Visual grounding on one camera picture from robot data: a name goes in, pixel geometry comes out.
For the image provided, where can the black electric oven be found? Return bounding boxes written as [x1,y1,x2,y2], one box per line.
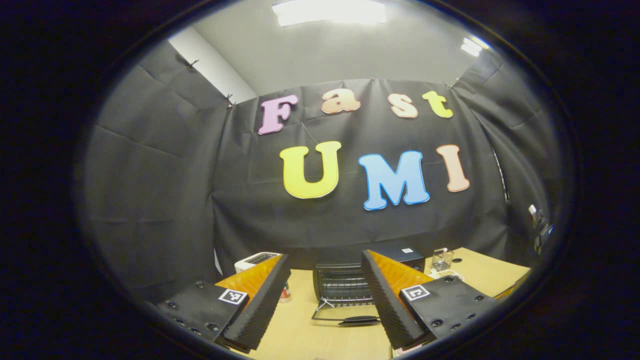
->
[311,242,427,327]

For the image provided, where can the small ceiling light panel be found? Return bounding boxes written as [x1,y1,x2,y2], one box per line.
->
[461,36,485,57]

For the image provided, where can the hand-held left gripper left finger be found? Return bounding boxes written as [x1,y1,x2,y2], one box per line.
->
[152,253,292,353]

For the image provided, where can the black backdrop cloth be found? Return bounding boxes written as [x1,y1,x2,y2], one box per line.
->
[75,40,561,301]

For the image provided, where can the white toaster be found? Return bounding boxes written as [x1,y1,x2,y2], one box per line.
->
[234,252,283,274]

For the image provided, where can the small wire mesh basket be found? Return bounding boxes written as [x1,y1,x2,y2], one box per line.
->
[431,248,455,273]

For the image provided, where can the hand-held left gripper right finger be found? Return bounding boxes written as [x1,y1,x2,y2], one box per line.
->
[361,249,501,351]

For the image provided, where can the large ceiling light panel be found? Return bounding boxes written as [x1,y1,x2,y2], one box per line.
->
[272,0,387,27]

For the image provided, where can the white divided dish with beans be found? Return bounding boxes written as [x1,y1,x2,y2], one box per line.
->
[430,269,466,282]

